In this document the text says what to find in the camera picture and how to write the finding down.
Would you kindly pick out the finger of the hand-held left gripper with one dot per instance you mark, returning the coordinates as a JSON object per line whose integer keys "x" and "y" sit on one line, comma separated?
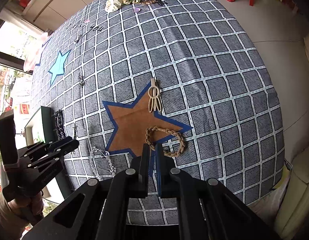
{"x": 49, "y": 162}
{"x": 64, "y": 143}

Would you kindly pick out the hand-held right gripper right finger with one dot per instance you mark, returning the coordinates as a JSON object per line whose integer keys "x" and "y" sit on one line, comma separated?
{"x": 158, "y": 170}

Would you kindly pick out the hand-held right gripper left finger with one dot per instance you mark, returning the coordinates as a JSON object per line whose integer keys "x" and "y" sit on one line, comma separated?
{"x": 144, "y": 170}

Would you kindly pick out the person's left hand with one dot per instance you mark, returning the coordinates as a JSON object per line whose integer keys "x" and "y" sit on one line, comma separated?
{"x": 24, "y": 208}

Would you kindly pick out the brown star patch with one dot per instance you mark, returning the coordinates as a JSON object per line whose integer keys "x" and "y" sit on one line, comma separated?
{"x": 129, "y": 127}

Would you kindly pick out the silver pendant charm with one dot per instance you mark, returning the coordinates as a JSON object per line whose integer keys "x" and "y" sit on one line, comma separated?
{"x": 80, "y": 80}

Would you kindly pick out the light blue star patch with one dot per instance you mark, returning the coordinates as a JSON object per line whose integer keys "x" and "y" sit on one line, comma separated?
{"x": 57, "y": 67}

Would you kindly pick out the pink plastic basin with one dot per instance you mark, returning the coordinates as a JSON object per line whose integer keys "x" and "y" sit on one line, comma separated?
{"x": 29, "y": 62}

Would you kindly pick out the beige hair clip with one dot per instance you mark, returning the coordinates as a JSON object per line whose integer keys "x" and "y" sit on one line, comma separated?
{"x": 153, "y": 83}

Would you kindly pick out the grey checked tablecloth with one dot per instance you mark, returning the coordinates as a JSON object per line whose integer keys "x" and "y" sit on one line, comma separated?
{"x": 219, "y": 92}

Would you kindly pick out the cream padded seat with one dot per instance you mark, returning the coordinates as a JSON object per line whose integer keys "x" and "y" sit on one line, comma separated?
{"x": 299, "y": 192}

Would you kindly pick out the green patterned scrunchie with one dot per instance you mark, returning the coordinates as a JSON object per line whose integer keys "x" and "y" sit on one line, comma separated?
{"x": 132, "y": 0}

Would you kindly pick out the leopard print hair clip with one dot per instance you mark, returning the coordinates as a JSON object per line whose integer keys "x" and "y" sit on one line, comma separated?
{"x": 148, "y": 2}

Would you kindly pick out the black hair clip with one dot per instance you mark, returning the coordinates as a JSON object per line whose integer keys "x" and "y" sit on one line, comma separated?
{"x": 162, "y": 2}

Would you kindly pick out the dark window frame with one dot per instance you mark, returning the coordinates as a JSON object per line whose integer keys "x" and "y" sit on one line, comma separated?
{"x": 9, "y": 60}

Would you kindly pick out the white wall cabinet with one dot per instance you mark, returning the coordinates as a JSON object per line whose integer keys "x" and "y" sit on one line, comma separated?
{"x": 69, "y": 0}

